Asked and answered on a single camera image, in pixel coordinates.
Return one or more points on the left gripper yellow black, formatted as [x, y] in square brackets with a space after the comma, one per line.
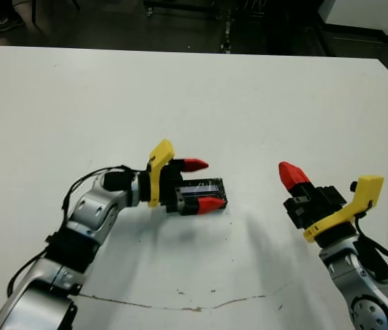
[166, 182]

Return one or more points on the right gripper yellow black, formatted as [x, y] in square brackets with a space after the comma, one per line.
[316, 208]

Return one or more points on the glossy black box lid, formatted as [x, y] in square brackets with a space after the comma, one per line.
[207, 187]

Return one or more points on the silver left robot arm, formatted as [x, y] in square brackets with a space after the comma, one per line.
[94, 209]

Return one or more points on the white cabinet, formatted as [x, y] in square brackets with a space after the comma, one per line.
[362, 13]

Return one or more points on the man in black clothes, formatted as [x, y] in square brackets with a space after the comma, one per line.
[8, 24]

